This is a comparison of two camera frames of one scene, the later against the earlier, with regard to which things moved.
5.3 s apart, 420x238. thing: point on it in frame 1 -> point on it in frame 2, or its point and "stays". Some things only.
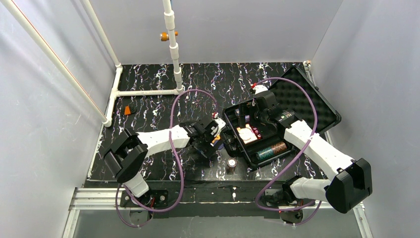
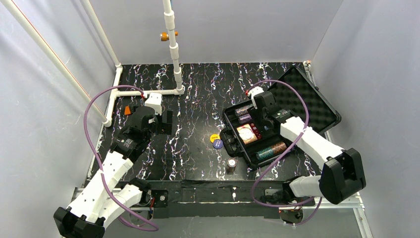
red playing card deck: (249, 134) stays
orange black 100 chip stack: (231, 166) stays
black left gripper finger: (207, 151) -> (167, 122)
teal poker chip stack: (272, 150) stays
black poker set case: (256, 127) stays
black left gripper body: (206, 144) -> (159, 119)
